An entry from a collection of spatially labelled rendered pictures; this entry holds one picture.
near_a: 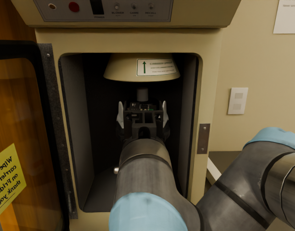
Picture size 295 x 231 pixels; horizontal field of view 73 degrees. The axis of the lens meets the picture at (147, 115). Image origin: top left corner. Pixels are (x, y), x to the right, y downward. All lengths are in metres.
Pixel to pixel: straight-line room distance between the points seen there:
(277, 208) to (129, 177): 0.15
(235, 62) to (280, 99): 0.27
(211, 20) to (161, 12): 0.08
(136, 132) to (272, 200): 0.18
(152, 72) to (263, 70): 0.62
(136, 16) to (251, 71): 0.67
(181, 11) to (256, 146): 0.21
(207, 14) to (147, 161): 0.23
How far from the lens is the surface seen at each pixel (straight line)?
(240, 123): 0.96
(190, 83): 0.44
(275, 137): 0.29
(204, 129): 0.42
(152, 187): 0.21
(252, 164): 0.27
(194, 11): 0.34
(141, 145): 0.27
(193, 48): 0.38
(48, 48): 0.40
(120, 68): 0.41
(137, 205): 0.20
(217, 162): 0.86
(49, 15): 0.36
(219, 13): 0.35
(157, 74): 0.39
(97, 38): 0.38
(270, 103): 1.00
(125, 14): 0.33
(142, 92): 0.47
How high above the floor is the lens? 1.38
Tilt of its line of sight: 20 degrees down
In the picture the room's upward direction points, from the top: straight up
